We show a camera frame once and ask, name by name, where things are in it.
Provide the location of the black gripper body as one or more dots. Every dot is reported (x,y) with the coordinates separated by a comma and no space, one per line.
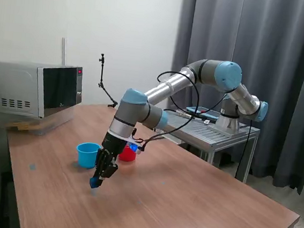
(112,145)

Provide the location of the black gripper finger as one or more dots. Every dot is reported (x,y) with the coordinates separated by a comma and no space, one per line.
(101,163)
(110,169)

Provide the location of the blue cube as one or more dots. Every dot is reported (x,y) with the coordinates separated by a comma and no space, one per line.
(94,183)

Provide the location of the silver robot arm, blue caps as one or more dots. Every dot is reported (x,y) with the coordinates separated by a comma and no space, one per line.
(165,87)

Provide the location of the blue plastic bin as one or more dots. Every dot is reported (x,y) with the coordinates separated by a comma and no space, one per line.
(86,156)

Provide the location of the red plastic bin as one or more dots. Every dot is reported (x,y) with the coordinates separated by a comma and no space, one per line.
(127,156)

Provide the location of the blue tape piece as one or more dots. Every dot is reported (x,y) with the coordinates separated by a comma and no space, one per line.
(163,183)
(139,202)

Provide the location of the wooden sticks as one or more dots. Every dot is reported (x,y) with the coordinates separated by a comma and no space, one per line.
(22,126)

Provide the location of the small QR tag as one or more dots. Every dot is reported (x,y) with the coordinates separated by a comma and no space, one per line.
(207,121)

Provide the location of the teach pendant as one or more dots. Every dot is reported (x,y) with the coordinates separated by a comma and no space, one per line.
(208,113)

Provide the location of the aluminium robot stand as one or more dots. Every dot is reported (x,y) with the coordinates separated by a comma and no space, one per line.
(214,136)

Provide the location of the silver microwave oven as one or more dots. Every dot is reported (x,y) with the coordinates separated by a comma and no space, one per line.
(14,87)

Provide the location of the grey curtain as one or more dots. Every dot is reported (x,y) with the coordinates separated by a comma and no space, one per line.
(295,52)

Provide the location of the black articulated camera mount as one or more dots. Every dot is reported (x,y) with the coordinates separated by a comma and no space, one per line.
(102,71)

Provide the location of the white wall pipe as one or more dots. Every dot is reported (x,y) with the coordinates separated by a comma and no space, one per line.
(63,51)

